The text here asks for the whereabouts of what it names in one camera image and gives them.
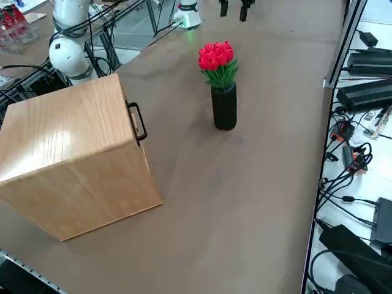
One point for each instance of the red tulip bouquet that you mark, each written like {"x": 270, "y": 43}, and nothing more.
{"x": 214, "y": 58}

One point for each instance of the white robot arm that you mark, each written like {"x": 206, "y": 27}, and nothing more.
{"x": 69, "y": 55}
{"x": 188, "y": 12}

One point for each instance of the black cylindrical vase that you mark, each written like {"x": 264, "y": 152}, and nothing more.
{"x": 224, "y": 107}

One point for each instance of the small black power adapter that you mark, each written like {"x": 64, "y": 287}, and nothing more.
{"x": 369, "y": 38}

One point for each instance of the ribbed black power adapter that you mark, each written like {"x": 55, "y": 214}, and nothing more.
{"x": 364, "y": 95}

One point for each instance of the orange and black device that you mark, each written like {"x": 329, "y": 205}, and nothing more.
{"x": 356, "y": 159}
{"x": 341, "y": 133}

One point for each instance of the clear acrylic rack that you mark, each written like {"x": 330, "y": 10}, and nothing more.
{"x": 15, "y": 33}

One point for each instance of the flat black box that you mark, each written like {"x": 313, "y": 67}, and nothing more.
{"x": 382, "y": 220}

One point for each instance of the large black equipment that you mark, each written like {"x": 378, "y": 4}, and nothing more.
{"x": 352, "y": 254}

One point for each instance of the aluminium frame post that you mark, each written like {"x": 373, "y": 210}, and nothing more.
{"x": 346, "y": 39}

